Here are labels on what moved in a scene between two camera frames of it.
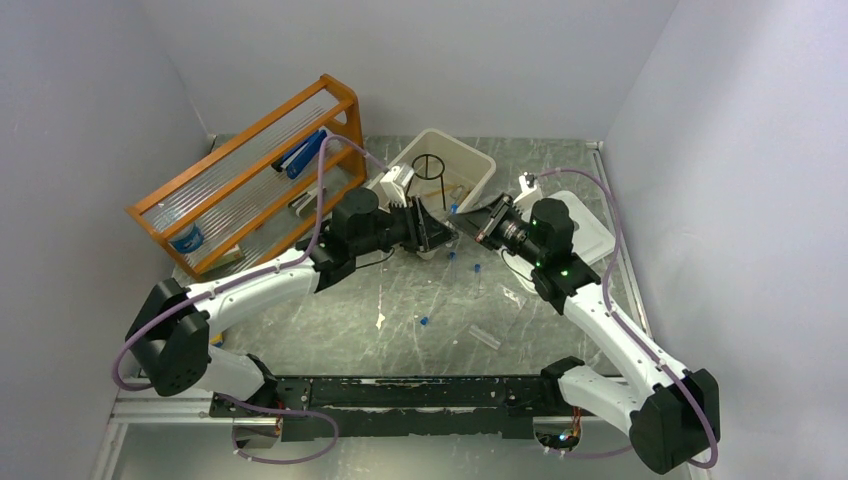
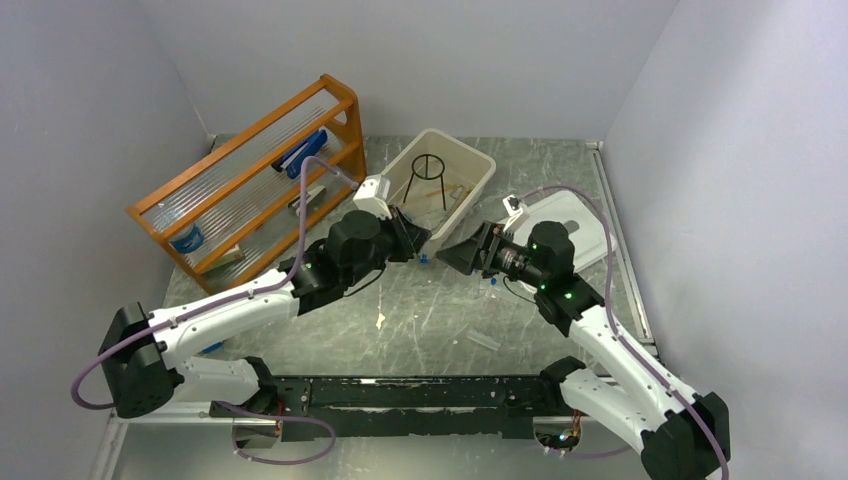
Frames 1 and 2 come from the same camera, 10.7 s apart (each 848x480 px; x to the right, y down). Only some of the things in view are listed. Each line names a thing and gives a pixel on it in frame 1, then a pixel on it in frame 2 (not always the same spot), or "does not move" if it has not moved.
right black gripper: (485, 221) -> (478, 252)
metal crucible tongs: (459, 194) does not move
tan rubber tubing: (447, 188) does not move
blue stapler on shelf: (300, 155) does not move
